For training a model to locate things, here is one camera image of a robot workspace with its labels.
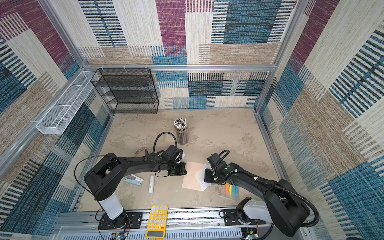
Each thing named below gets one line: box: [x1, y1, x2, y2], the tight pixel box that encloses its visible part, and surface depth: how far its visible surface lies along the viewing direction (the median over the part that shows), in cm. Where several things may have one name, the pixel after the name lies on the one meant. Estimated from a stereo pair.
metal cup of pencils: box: [173, 117, 189, 145], surface depth 91 cm
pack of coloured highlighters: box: [224, 182, 240, 201], surface depth 83 cm
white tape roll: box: [135, 147, 146, 157], surface depth 99 cm
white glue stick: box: [148, 175, 155, 194], surface depth 85 cm
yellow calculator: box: [146, 204, 169, 239], surface depth 74 cm
